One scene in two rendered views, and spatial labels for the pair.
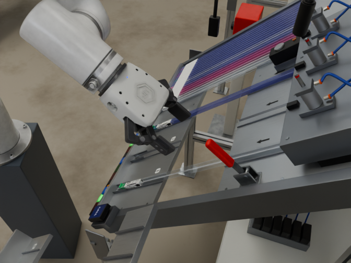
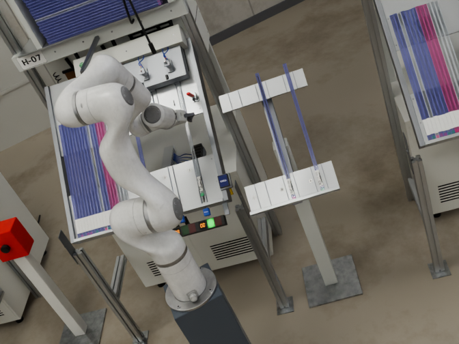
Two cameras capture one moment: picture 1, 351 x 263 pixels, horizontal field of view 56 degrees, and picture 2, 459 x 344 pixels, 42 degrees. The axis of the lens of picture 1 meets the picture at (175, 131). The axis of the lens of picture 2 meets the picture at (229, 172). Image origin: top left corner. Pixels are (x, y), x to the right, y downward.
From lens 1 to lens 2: 225 cm
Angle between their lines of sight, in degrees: 69
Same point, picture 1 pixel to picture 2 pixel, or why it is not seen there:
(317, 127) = (179, 63)
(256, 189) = (200, 89)
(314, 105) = (171, 64)
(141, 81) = not seen: hidden behind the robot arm
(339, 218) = (182, 150)
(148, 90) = not seen: hidden behind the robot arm
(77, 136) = not seen: outside the picture
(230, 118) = (73, 312)
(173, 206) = (212, 130)
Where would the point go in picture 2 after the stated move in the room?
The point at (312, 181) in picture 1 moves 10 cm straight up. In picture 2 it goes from (196, 68) to (187, 47)
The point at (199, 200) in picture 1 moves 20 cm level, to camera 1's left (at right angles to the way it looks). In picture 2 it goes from (207, 115) to (222, 136)
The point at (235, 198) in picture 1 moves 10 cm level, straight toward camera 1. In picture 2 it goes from (204, 97) to (227, 89)
